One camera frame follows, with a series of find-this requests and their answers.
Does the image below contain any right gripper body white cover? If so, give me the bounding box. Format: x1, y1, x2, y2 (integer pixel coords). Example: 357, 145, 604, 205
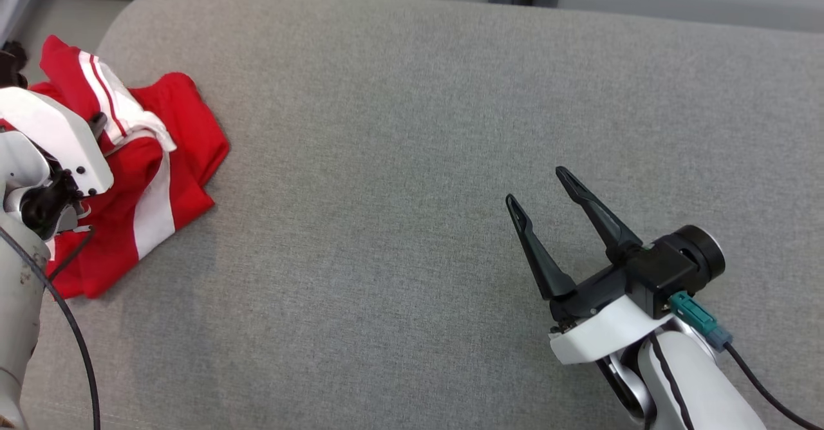
548, 259, 674, 366

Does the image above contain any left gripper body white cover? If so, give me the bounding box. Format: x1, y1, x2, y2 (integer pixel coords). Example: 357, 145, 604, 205
0, 88, 115, 198

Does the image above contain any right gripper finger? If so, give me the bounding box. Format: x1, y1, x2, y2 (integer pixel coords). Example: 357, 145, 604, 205
505, 193, 577, 301
555, 165, 644, 264

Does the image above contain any red basketball jersey white trim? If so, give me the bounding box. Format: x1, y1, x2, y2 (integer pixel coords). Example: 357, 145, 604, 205
29, 34, 178, 157

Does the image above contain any red shorts white stripe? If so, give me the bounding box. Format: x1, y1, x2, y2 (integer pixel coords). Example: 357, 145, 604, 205
45, 71, 231, 301

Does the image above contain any thin black right gripper cable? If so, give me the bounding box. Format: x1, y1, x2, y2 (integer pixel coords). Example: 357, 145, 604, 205
649, 332, 696, 430

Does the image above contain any teal right camera connector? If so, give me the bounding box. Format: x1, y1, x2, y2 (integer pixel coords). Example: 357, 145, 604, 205
669, 290, 735, 353

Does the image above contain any black right camera cable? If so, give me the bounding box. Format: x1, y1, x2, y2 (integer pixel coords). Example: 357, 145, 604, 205
724, 343, 824, 430

